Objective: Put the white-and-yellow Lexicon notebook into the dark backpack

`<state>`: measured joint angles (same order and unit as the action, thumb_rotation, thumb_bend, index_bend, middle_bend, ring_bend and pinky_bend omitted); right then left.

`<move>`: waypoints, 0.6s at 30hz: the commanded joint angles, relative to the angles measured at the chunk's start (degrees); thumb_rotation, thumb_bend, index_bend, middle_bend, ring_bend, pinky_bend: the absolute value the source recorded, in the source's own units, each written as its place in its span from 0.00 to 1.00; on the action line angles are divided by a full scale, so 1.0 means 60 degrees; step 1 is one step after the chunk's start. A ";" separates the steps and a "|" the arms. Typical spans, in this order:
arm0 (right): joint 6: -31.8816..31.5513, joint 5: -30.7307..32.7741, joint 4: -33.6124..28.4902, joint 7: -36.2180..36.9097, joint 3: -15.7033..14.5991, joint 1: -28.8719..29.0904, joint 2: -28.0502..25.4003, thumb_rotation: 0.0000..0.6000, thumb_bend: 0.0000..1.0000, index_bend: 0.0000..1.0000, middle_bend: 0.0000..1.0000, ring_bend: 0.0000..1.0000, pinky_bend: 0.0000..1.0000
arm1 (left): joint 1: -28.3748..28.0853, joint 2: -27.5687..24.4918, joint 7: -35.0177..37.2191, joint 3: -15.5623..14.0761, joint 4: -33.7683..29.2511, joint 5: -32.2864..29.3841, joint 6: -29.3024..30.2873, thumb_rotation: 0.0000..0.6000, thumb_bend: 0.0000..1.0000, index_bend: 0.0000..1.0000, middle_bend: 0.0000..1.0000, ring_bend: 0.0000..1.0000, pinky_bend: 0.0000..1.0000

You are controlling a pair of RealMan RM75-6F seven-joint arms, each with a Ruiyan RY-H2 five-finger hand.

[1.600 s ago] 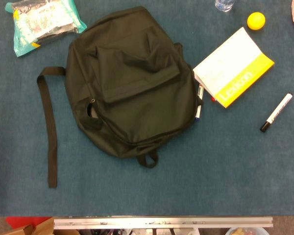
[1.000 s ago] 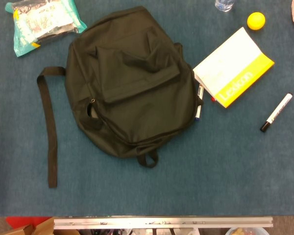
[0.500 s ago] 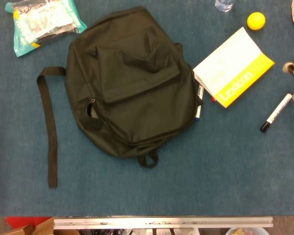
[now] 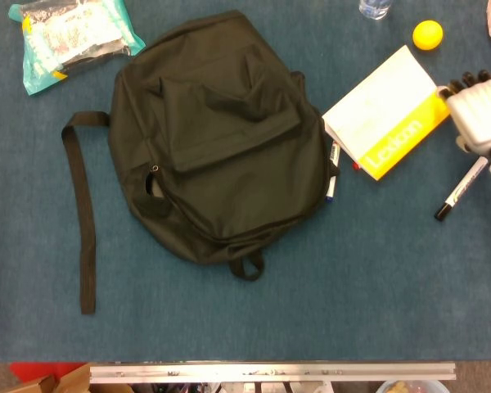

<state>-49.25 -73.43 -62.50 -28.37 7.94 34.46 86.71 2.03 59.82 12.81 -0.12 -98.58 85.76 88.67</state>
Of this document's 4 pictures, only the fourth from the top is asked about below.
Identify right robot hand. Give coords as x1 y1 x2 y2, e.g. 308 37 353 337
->
436 70 491 159

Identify white yellow Lexicon book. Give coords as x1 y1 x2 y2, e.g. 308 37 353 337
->
322 44 452 182

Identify red object under table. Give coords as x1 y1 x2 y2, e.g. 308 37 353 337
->
10 362 87 382

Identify teal snack packet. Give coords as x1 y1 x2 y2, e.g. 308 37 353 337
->
7 0 146 97

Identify yellow ball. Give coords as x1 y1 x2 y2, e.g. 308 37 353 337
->
412 20 444 52

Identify black backpack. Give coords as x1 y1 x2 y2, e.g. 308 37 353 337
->
61 10 341 315

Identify aluminium frame rail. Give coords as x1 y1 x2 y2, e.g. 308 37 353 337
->
88 362 457 384

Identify clear water bottle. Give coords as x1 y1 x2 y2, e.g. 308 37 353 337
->
358 0 394 21

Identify clear plastic tub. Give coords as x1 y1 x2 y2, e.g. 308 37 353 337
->
375 379 451 393

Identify black capped whiteboard marker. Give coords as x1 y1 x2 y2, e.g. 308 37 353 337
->
434 156 489 221

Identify blue capped whiteboard marker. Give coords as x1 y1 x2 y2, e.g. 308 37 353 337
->
325 141 341 205

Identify cardboard box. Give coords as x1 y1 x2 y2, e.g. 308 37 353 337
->
3 363 92 393

